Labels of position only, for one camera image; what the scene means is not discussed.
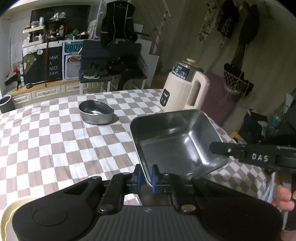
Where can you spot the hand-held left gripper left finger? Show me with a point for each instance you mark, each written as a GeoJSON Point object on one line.
{"type": "Point", "coordinates": [138, 178]}

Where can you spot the blue-framed storage box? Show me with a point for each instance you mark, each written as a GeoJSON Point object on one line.
{"type": "Point", "coordinates": [71, 71]}

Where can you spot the low white drawer cabinet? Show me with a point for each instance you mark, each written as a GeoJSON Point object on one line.
{"type": "Point", "coordinates": [46, 91]}

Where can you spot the black hanging garment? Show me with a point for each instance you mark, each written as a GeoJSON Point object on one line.
{"type": "Point", "coordinates": [248, 23]}

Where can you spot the cream soy milk maker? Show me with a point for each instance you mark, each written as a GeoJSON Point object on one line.
{"type": "Point", "coordinates": [180, 92]}

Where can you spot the brown white checkered tablecloth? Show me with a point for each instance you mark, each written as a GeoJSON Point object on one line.
{"type": "Point", "coordinates": [57, 143]}

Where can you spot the oval steel bowl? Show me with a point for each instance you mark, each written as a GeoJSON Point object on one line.
{"type": "Point", "coordinates": [97, 118]}

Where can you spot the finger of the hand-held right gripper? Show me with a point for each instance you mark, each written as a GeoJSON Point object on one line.
{"type": "Point", "coordinates": [222, 149]}

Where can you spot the small black oval object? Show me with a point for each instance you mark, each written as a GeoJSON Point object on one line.
{"type": "Point", "coordinates": [29, 86]}

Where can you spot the mesh bag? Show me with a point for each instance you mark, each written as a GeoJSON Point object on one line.
{"type": "Point", "coordinates": [235, 83]}

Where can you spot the black chalkboard sign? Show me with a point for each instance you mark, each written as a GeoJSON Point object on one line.
{"type": "Point", "coordinates": [37, 69]}

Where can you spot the black jacket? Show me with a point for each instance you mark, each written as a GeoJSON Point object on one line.
{"type": "Point", "coordinates": [118, 23]}

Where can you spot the shallow rectangular steel container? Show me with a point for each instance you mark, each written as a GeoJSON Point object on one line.
{"type": "Point", "coordinates": [166, 148]}

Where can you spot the white shelf rack with bottles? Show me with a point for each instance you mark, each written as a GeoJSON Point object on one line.
{"type": "Point", "coordinates": [34, 34]}

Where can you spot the dark chair with clothes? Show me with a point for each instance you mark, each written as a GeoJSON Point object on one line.
{"type": "Point", "coordinates": [97, 53]}

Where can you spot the floral hanging cloth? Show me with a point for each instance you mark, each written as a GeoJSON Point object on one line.
{"type": "Point", "coordinates": [207, 25]}

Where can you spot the dark round pot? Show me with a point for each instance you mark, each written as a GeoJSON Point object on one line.
{"type": "Point", "coordinates": [5, 105]}

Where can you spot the person's right hand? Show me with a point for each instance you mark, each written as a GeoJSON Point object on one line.
{"type": "Point", "coordinates": [283, 199]}

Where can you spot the plastic water bottle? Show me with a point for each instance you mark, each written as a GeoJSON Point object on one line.
{"type": "Point", "coordinates": [276, 121]}

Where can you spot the dark printed shirt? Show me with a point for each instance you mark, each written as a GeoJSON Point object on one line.
{"type": "Point", "coordinates": [227, 20]}

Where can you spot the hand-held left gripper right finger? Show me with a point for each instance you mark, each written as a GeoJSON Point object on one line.
{"type": "Point", "coordinates": [155, 178]}

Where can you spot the purple cushion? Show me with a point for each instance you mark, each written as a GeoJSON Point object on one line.
{"type": "Point", "coordinates": [219, 99]}

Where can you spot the dark bag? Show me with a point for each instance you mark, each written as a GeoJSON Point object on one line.
{"type": "Point", "coordinates": [254, 126]}

